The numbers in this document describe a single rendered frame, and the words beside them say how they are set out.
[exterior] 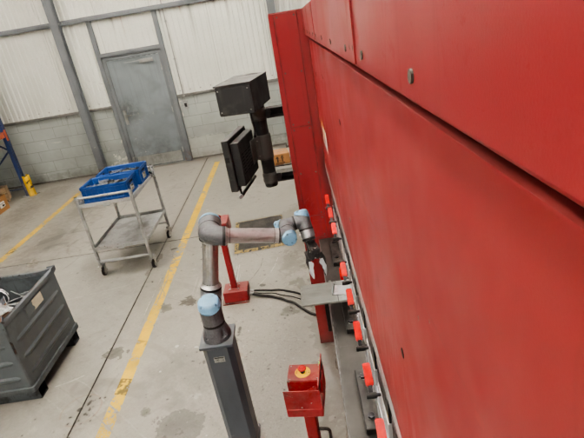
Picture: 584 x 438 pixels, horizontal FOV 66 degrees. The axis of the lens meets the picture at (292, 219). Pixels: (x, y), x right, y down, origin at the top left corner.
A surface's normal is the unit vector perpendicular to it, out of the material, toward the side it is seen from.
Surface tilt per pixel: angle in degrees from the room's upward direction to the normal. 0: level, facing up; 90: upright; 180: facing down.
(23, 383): 90
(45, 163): 90
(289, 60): 90
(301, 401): 90
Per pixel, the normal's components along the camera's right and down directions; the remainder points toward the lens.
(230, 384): 0.04, 0.39
